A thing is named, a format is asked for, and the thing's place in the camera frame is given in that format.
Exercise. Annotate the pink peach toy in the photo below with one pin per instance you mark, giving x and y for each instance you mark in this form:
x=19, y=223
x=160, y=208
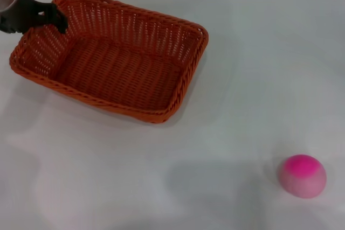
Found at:
x=302, y=177

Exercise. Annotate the orange woven plastic basket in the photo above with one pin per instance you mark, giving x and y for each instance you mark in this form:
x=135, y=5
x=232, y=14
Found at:
x=121, y=73

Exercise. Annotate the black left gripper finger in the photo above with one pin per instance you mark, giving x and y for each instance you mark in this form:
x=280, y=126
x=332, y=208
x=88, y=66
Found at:
x=58, y=21
x=48, y=7

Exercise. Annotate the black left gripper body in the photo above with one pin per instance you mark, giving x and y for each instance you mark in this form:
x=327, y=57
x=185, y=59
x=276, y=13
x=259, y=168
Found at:
x=20, y=15

